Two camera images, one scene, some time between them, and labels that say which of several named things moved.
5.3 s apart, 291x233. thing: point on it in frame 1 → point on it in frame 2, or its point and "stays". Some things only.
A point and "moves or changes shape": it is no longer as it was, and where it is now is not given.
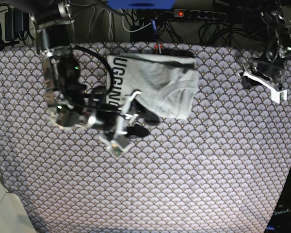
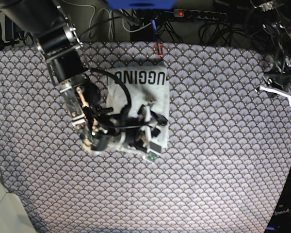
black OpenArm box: [285, 217] stays
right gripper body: [270, 65] → [282, 82]
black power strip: [185, 13] stays
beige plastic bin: [7, 214] stays
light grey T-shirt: [169, 82] moves or changes shape
